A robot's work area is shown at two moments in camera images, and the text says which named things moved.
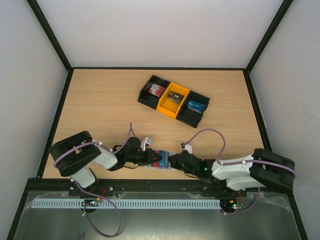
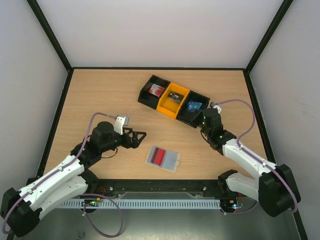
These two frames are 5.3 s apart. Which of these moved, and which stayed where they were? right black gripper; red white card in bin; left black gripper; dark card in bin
Moved: left black gripper; right black gripper
Stayed: dark card in bin; red white card in bin
